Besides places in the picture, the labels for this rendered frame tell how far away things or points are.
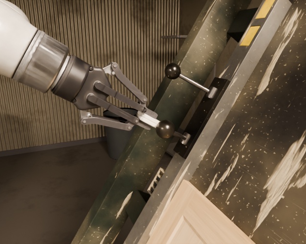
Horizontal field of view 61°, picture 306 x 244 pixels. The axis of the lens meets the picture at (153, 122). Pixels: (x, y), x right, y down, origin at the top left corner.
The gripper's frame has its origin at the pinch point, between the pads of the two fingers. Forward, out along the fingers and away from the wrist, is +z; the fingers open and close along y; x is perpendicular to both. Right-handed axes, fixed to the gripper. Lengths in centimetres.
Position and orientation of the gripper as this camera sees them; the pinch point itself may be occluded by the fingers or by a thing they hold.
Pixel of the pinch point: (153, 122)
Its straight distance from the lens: 53.6
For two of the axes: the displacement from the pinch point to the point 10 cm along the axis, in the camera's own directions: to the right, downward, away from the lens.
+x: 3.8, 2.7, -8.9
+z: 7.8, 4.2, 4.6
